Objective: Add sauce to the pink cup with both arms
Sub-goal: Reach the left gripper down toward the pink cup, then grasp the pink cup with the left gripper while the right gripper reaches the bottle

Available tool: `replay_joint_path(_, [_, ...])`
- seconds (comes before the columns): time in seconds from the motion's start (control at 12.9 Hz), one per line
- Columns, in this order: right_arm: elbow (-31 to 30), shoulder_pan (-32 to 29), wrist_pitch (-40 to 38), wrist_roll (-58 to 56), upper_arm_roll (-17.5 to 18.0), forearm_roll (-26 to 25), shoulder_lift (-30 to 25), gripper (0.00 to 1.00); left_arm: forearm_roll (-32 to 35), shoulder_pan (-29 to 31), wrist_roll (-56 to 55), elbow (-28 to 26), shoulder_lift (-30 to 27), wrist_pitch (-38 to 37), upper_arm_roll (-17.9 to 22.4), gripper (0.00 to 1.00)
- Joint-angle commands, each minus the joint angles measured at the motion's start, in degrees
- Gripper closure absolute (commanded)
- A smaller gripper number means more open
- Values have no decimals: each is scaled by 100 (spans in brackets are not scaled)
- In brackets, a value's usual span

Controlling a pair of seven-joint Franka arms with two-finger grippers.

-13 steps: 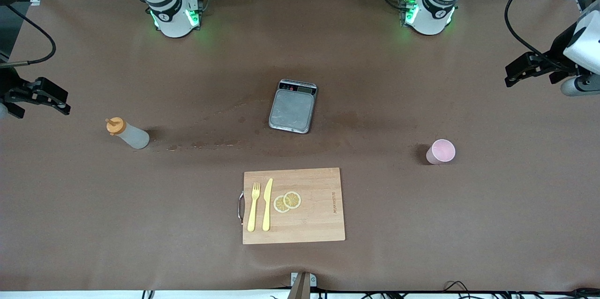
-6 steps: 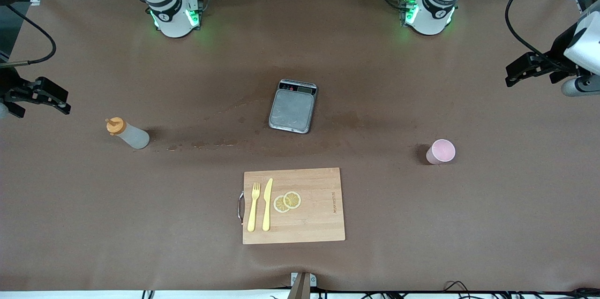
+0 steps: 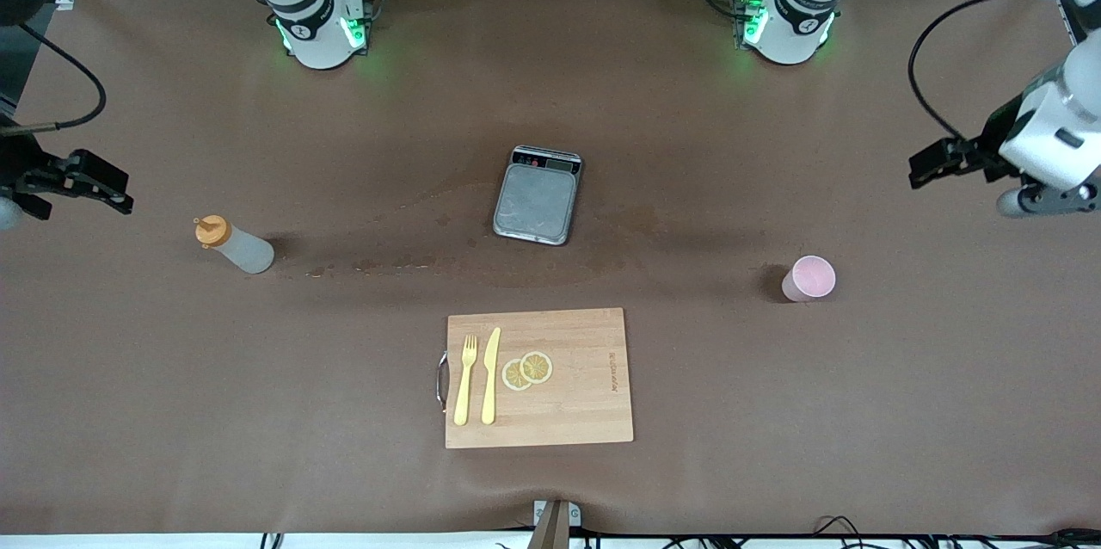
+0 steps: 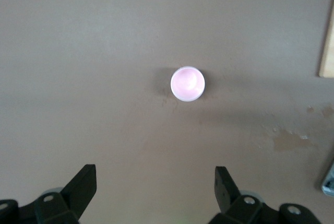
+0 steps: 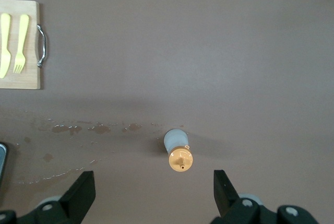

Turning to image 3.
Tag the clear sauce bottle orange cap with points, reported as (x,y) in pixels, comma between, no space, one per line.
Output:
(245,252)

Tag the yellow plastic fork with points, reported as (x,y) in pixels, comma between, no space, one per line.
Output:
(464,394)

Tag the lemon slice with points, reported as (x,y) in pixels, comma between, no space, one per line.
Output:
(538,367)
(513,377)

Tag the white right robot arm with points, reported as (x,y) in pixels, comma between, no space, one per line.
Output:
(314,33)

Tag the brown table mat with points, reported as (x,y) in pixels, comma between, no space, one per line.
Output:
(258,403)

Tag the wooden cutting board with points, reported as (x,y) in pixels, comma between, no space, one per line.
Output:
(585,377)

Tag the front camera mount bracket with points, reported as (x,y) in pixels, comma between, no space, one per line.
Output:
(555,527)

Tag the yellow plastic knife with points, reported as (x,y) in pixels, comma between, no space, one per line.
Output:
(490,377)

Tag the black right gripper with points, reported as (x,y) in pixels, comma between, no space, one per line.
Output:
(17,162)

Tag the silver kitchen scale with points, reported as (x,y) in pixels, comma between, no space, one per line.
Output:
(533,205)

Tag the pink plastic cup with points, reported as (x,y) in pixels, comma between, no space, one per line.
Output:
(813,276)

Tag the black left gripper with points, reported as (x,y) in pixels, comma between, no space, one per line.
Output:
(996,143)

